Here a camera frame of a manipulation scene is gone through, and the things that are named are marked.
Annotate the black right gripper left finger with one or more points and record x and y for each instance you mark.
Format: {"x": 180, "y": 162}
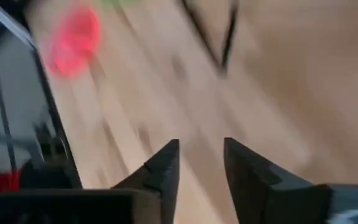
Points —
{"x": 163, "y": 168}

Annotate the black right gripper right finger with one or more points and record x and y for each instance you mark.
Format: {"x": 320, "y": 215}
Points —
{"x": 247, "y": 180}

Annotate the translucent green plate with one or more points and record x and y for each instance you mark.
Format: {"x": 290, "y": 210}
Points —
{"x": 120, "y": 1}

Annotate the black table edge rail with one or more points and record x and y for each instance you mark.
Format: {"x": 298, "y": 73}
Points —
{"x": 50, "y": 102}

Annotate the translucent pink plate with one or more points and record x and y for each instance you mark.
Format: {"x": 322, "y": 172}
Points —
{"x": 73, "y": 40}

